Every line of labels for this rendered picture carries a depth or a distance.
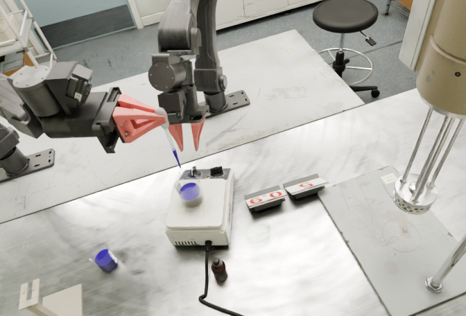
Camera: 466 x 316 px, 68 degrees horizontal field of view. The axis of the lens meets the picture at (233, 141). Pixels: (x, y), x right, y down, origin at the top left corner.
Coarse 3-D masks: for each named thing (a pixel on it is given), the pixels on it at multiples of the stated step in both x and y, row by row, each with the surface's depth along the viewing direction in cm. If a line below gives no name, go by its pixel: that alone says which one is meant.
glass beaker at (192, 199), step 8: (184, 168) 71; (176, 176) 71; (184, 176) 72; (192, 176) 72; (200, 176) 70; (176, 184) 71; (200, 184) 71; (184, 192) 68; (192, 192) 69; (200, 192) 71; (184, 200) 71; (192, 200) 70; (200, 200) 72; (192, 208) 72
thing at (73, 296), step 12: (24, 288) 61; (36, 288) 61; (72, 288) 73; (24, 300) 60; (36, 300) 60; (48, 300) 72; (60, 300) 71; (72, 300) 71; (36, 312) 61; (48, 312) 64; (60, 312) 70; (72, 312) 69
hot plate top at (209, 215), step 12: (204, 180) 78; (216, 180) 77; (204, 192) 76; (216, 192) 75; (180, 204) 74; (204, 204) 73; (216, 204) 73; (168, 216) 72; (180, 216) 72; (192, 216) 72; (204, 216) 71; (216, 216) 71; (180, 228) 71; (192, 228) 71; (204, 228) 70
